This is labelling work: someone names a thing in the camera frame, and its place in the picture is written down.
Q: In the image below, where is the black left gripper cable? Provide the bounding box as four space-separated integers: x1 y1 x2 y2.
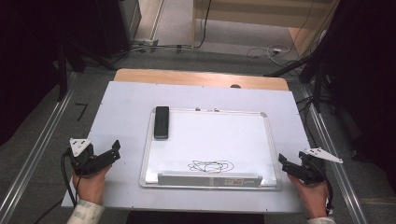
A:
33 148 79 224

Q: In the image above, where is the black cabinet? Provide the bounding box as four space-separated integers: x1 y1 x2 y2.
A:
92 0 143 60

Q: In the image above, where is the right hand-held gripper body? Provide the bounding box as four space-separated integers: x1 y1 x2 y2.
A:
298 147 345 187

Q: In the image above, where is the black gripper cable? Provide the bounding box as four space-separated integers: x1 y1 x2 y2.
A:
33 148 79 224
322 178 335 217

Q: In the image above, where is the black curtain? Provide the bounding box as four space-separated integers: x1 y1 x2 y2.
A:
0 0 64 147
321 0 396 195

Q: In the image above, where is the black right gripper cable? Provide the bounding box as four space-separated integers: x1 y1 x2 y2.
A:
322 178 335 217

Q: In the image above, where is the black whiteboard eraser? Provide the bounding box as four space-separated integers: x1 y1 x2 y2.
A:
153 105 171 140

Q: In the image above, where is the person's left hand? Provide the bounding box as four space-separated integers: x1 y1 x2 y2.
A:
72 165 112 206

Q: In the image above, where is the white cable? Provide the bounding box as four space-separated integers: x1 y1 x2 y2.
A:
247 44 292 61

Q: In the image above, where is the black metal stand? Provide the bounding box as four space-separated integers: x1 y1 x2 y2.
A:
264 54 326 114

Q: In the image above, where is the grey power strip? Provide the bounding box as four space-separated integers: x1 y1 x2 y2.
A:
132 38 160 53

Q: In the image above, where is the light wooden furniture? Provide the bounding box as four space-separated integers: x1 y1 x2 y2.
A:
191 0 341 58

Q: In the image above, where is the black hanging cable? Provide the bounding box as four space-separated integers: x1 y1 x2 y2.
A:
195 0 213 49

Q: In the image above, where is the white whiteboard with metal frame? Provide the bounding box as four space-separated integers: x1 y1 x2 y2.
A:
138 106 284 191

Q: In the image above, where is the black floor cable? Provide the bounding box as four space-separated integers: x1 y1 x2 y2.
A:
297 95 317 148

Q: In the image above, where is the aluminium floor rail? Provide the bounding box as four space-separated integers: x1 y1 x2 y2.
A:
299 84 370 224
0 72 78 224

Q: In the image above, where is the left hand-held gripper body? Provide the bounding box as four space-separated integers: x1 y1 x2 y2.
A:
64 138 108 177

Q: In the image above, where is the person's right hand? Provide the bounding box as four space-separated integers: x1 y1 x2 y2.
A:
287 174 331 219

